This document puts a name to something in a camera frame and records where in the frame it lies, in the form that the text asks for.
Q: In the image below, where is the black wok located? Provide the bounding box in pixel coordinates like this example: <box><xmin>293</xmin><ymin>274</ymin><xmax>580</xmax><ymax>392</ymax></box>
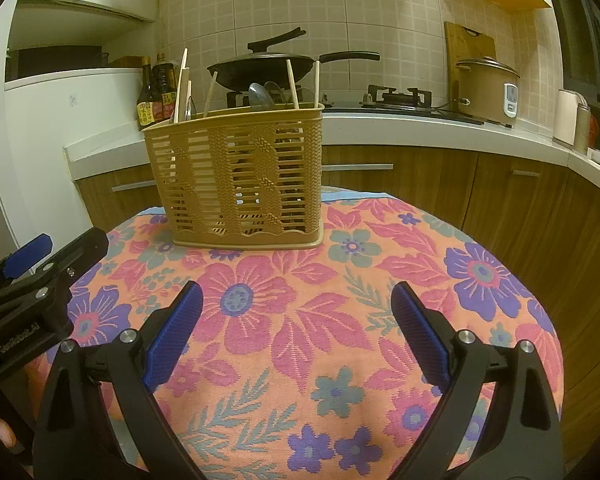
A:
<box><xmin>207</xmin><ymin>51</ymin><xmax>381</xmax><ymax>92</ymax></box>

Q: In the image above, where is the floral tablecloth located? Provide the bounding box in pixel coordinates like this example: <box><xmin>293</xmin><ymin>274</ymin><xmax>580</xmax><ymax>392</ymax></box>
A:
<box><xmin>27</xmin><ymin>187</ymin><xmax>566</xmax><ymax>480</ymax></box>

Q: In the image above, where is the person's left hand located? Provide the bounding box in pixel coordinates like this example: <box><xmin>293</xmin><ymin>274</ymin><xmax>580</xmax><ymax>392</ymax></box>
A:
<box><xmin>0</xmin><ymin>416</ymin><xmax>18</xmax><ymax>448</ymax></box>

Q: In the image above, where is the black burner grate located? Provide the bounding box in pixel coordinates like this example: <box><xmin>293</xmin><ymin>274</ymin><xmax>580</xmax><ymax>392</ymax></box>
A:
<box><xmin>361</xmin><ymin>85</ymin><xmax>433</xmax><ymax>109</ymax></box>

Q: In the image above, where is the white thermos jug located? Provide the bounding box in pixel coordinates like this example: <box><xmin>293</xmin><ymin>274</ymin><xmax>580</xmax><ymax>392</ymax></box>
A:
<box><xmin>552</xmin><ymin>89</ymin><xmax>591</xmax><ymax>149</ymax></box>

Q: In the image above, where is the white tall cabinet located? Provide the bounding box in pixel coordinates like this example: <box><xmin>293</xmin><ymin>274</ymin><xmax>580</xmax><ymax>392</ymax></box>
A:
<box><xmin>0</xmin><ymin>0</ymin><xmax>157</xmax><ymax>261</ymax></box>

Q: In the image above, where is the dark window frame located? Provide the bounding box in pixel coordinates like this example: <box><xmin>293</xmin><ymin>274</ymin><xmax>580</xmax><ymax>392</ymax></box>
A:
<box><xmin>539</xmin><ymin>0</ymin><xmax>600</xmax><ymax>111</ymax></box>

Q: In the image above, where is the tan rice cooker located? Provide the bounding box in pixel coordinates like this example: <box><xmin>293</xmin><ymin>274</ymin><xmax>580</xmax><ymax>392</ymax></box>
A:
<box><xmin>455</xmin><ymin>56</ymin><xmax>522</xmax><ymax>128</ymax></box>

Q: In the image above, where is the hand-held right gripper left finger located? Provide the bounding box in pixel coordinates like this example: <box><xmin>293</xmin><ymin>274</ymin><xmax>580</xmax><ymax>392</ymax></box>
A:
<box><xmin>31</xmin><ymin>280</ymin><xmax>208</xmax><ymax>480</ymax></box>

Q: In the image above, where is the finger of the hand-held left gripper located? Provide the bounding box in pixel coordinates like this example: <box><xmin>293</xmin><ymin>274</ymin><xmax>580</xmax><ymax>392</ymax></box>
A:
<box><xmin>0</xmin><ymin>232</ymin><xmax>54</xmax><ymax>306</ymax></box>
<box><xmin>0</xmin><ymin>227</ymin><xmax>110</xmax><ymax>321</ymax></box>

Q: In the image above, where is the tan plastic utensil basket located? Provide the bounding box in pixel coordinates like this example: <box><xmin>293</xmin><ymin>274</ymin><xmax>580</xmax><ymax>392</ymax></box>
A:
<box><xmin>141</xmin><ymin>102</ymin><xmax>326</xmax><ymax>251</ymax></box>

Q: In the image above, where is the wooden cutting board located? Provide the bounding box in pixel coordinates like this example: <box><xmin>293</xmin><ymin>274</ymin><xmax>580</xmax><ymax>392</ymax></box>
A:
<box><xmin>444</xmin><ymin>21</ymin><xmax>497</xmax><ymax>106</ymax></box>

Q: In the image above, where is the black gas stove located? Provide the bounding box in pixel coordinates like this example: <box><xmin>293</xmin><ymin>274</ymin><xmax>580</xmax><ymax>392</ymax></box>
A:
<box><xmin>225</xmin><ymin>85</ymin><xmax>486</xmax><ymax>125</ymax></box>

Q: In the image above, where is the black wok lid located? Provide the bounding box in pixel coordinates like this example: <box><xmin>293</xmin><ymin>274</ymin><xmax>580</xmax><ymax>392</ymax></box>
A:
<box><xmin>232</xmin><ymin>27</ymin><xmax>308</xmax><ymax>61</ymax></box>

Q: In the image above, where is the dark sauce bottle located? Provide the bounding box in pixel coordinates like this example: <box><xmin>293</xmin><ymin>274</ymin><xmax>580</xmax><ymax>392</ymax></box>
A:
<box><xmin>152</xmin><ymin>53</ymin><xmax>179</xmax><ymax>122</ymax></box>
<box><xmin>137</xmin><ymin>57</ymin><xmax>161</xmax><ymax>129</ymax></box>

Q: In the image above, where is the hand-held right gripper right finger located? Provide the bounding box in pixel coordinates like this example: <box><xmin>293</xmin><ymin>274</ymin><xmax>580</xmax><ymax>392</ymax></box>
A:
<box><xmin>390</xmin><ymin>281</ymin><xmax>568</xmax><ymax>480</ymax></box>

